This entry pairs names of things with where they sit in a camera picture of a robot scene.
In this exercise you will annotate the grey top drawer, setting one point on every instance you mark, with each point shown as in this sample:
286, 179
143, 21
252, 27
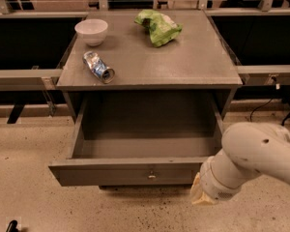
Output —
141, 138

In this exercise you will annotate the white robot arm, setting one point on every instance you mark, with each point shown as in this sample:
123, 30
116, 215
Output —
248, 150

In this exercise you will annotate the foam gripper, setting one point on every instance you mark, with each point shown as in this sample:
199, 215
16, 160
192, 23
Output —
215, 185

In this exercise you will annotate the left grey rail beam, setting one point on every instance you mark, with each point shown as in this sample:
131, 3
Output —
29, 80

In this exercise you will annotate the green chip bag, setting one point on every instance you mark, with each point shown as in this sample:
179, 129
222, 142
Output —
162, 29

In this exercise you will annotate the right grey rail beam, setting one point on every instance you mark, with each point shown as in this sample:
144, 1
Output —
264, 75

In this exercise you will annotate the white bowl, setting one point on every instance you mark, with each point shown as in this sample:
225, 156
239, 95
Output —
92, 31

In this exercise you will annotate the black object at bottom left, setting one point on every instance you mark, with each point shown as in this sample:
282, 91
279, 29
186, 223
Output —
12, 226

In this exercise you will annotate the grey rail beam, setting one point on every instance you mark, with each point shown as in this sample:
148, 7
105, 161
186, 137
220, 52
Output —
264, 75
29, 80

